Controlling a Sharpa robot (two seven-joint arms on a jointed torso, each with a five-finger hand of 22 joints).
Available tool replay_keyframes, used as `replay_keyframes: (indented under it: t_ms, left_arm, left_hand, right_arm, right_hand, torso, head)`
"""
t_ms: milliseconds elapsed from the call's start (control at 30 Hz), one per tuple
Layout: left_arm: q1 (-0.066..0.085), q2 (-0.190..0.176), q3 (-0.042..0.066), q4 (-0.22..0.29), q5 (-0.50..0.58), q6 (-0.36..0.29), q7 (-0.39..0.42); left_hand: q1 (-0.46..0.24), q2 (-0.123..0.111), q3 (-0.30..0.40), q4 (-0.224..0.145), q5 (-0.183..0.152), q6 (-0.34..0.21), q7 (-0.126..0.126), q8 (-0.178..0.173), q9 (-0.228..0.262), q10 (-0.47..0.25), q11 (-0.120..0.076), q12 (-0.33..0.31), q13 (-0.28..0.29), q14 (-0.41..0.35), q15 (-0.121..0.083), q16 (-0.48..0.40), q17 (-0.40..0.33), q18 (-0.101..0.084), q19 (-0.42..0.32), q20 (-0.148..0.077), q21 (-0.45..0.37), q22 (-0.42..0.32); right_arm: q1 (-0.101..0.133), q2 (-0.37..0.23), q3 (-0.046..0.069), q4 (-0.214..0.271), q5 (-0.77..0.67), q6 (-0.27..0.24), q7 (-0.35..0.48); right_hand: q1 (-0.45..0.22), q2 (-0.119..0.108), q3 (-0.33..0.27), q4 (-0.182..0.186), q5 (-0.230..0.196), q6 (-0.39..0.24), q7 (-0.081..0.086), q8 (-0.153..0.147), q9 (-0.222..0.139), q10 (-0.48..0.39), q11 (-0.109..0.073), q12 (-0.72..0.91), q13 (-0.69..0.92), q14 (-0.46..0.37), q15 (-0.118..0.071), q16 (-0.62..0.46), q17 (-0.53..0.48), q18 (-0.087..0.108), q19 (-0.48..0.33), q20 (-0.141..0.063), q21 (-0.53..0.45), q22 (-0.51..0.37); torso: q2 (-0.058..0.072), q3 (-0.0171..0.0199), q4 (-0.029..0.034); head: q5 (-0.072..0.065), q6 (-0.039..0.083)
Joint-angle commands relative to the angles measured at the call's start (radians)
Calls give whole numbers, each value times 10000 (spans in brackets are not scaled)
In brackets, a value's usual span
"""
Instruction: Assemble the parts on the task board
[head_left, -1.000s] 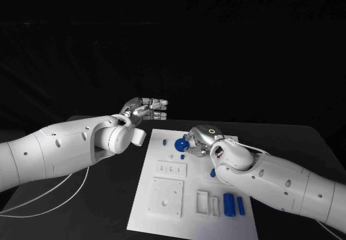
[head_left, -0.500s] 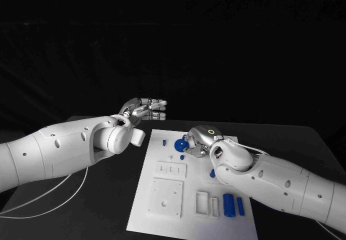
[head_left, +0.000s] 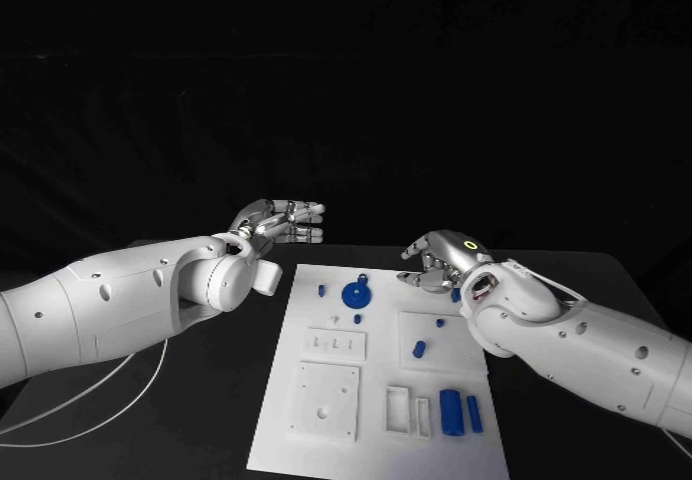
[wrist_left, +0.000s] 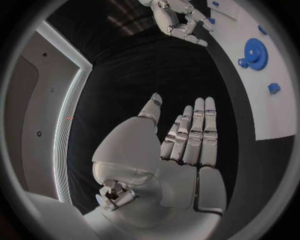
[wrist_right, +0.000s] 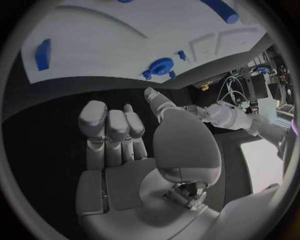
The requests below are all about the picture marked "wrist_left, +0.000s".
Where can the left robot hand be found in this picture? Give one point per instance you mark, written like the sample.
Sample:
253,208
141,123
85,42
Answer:
140,150

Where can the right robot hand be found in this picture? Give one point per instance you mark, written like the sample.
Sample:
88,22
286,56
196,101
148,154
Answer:
164,16

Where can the blue peg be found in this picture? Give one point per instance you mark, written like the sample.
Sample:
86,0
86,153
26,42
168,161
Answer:
211,20
262,30

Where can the white task board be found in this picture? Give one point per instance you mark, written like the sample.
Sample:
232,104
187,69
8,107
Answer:
269,112

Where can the blue plug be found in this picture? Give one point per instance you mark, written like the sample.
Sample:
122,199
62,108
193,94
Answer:
215,3

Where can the small blue gear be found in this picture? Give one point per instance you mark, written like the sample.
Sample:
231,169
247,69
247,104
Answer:
243,63

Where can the large blue gear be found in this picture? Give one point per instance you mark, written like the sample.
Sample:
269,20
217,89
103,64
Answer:
256,54

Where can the blue block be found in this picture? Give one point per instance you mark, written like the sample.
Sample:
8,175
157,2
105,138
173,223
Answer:
274,88

